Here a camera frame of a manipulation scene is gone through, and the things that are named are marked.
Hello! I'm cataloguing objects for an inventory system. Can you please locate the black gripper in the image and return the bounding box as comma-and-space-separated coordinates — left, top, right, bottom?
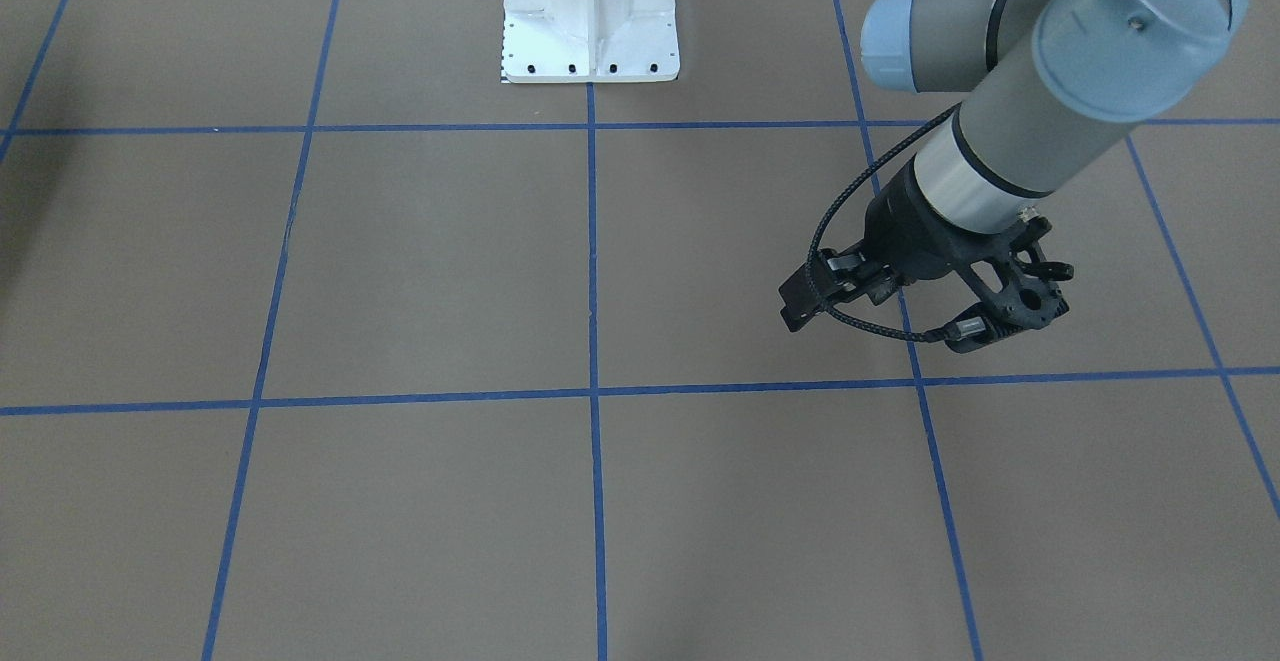
778, 161, 955, 333

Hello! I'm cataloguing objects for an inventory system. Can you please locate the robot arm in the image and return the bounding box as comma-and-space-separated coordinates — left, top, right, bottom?
780, 0, 1249, 354

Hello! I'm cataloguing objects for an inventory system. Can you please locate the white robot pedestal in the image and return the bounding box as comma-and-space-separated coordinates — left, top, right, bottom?
500, 0, 681, 85

